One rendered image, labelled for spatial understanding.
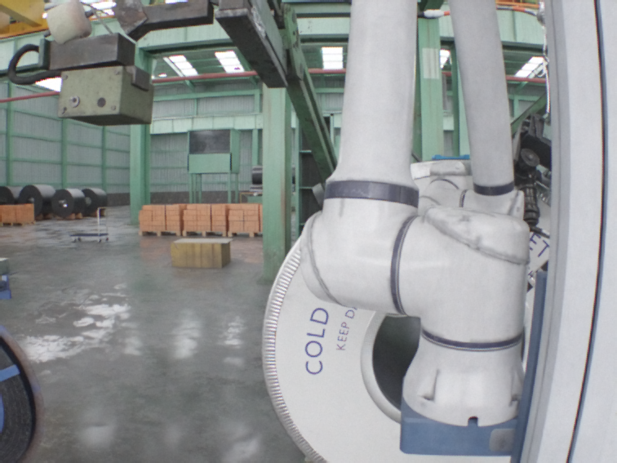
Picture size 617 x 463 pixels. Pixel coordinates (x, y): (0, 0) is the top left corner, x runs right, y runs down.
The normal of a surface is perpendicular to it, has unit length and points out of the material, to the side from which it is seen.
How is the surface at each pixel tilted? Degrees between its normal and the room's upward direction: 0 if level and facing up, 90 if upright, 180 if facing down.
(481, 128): 111
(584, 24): 90
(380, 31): 81
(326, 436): 90
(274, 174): 90
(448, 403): 77
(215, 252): 90
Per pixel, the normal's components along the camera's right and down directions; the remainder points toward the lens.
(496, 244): -0.04, 0.04
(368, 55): -0.41, -0.08
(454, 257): -0.69, 0.07
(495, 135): -0.11, 0.41
